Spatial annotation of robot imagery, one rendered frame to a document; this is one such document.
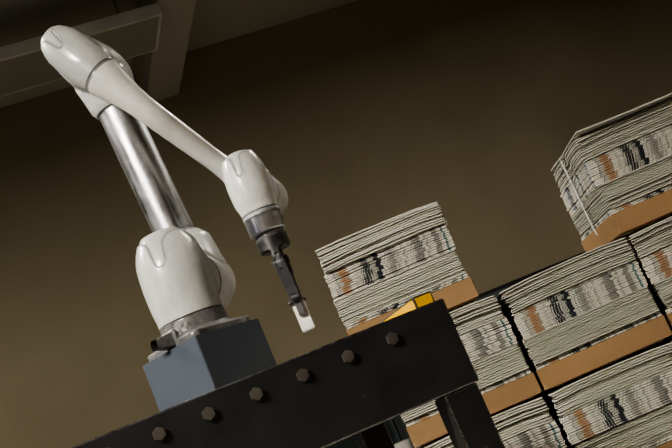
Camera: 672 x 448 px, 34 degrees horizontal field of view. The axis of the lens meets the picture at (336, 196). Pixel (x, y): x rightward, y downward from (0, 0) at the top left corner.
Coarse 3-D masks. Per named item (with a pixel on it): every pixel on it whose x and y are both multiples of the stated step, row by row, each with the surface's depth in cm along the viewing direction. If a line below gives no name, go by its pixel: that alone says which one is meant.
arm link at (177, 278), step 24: (144, 240) 248; (168, 240) 246; (192, 240) 249; (144, 264) 245; (168, 264) 243; (192, 264) 245; (144, 288) 246; (168, 288) 242; (192, 288) 242; (216, 288) 249; (168, 312) 242; (192, 312) 241
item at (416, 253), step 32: (384, 224) 232; (416, 224) 232; (320, 256) 233; (352, 256) 232; (384, 256) 232; (416, 256) 231; (448, 256) 231; (352, 288) 231; (384, 288) 231; (416, 288) 230; (352, 320) 230
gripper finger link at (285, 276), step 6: (282, 258) 244; (276, 264) 244; (282, 270) 245; (288, 270) 245; (282, 276) 245; (288, 276) 245; (282, 282) 245; (288, 282) 245; (288, 288) 245; (294, 288) 245; (288, 294) 245
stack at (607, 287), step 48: (624, 240) 233; (528, 288) 228; (576, 288) 226; (624, 288) 225; (480, 336) 225; (528, 336) 225; (576, 336) 224; (480, 384) 223; (576, 384) 222; (624, 384) 221; (528, 432) 221; (576, 432) 220; (624, 432) 220
